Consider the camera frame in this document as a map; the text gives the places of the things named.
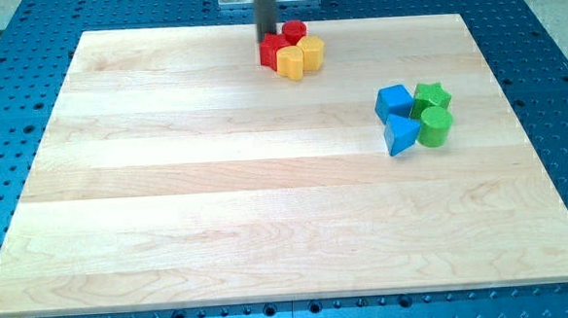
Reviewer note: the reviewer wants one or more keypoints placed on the red cylinder block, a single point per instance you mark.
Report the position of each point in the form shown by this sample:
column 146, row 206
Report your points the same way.
column 293, row 30

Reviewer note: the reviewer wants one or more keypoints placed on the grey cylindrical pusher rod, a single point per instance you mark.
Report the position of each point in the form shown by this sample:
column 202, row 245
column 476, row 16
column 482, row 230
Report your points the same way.
column 265, row 17

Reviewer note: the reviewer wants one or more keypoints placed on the yellow hexagon block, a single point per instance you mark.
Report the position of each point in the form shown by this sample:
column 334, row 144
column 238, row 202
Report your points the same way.
column 312, row 51

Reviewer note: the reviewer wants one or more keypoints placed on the blue cube block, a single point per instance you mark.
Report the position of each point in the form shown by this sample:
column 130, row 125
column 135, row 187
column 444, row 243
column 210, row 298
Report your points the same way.
column 394, row 100

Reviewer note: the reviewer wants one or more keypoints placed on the red star block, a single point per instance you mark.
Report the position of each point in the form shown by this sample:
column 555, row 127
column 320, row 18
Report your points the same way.
column 269, row 47

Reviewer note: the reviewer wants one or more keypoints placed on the green star block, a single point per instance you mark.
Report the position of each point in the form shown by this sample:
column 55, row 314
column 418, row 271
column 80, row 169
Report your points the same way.
column 426, row 96

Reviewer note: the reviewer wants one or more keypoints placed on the green cylinder block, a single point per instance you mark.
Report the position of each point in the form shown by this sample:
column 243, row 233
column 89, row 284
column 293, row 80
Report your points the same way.
column 435, row 123

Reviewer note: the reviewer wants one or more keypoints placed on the blue perforated metal table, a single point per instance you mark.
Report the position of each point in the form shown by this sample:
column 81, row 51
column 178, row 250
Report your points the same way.
column 39, row 37

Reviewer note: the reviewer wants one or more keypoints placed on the light wooden board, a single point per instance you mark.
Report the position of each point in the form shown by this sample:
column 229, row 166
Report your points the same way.
column 176, row 171

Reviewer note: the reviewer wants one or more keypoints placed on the blue triangle block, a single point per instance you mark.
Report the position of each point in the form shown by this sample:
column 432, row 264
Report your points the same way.
column 400, row 133

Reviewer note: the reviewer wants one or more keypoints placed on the yellow heart block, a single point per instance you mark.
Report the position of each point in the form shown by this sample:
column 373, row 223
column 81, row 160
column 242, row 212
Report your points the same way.
column 290, row 63

